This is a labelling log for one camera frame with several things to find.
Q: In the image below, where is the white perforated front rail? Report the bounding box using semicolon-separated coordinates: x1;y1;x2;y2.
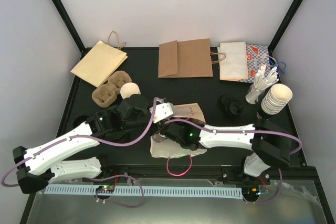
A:
44;184;243;199

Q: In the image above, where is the cake print paper bag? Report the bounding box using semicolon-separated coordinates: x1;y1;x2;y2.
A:
150;103;207;177

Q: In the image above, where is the brown pulp cup carrier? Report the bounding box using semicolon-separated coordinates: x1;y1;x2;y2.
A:
91;71;132;108

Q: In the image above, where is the tan paper bag with handles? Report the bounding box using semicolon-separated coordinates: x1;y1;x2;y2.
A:
70;40;128;87

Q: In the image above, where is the white paper coffee cup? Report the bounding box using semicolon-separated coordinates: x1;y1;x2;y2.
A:
120;82;141;99

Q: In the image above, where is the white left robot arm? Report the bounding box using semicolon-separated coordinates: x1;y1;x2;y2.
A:
13;94;158;194

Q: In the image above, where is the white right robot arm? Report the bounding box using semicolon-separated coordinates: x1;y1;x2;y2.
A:
159;119;302;184

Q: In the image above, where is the white paper bag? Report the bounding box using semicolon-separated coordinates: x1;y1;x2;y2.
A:
210;41;248;81

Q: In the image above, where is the black cup lid stack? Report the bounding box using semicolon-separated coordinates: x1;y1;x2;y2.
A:
218;95;243;118

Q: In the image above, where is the stack of black lids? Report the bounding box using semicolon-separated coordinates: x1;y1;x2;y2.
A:
72;115;92;129

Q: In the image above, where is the stack of paper cups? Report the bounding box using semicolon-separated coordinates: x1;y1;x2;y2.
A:
257;83;293;119

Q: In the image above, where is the red blue patterned bag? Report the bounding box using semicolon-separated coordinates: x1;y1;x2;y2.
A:
240;44;286;83

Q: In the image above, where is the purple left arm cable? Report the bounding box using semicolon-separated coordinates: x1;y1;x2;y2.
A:
1;98;161;207

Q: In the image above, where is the white plastic cutlery bunch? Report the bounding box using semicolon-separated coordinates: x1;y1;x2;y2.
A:
245;65;279;104

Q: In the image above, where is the brown kraft paper bag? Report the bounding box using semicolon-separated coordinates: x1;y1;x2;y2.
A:
158;38;213;78

